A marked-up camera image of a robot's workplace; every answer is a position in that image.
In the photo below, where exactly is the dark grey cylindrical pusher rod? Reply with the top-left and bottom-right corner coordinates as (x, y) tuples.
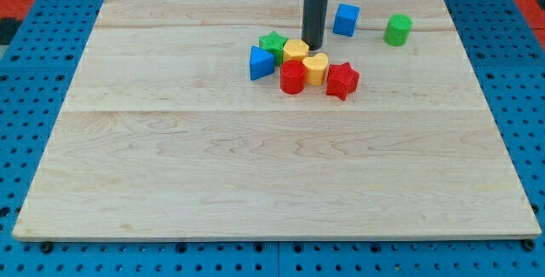
(301, 0), (329, 50)

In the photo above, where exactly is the blue cube block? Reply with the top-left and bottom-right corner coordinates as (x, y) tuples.
(333, 3), (360, 37)

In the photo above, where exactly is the yellow hexagon block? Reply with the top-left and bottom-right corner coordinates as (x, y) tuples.
(283, 39), (309, 62)

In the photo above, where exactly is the green star block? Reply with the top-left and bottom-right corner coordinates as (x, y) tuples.
(259, 31), (289, 66)

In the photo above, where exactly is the yellow heart block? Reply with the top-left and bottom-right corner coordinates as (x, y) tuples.
(302, 53), (329, 86)

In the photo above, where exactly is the green cylinder block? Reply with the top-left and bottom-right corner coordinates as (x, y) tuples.
(383, 14), (413, 47)

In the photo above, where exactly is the red cylinder block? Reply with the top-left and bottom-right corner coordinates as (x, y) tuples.
(280, 60), (307, 95)

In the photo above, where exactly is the blue triangle block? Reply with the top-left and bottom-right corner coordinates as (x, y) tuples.
(249, 46), (275, 81)

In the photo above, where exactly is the red star block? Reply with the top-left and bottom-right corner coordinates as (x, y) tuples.
(325, 62), (360, 101)

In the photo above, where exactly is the light wooden board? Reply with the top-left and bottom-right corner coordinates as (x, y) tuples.
(13, 0), (542, 242)

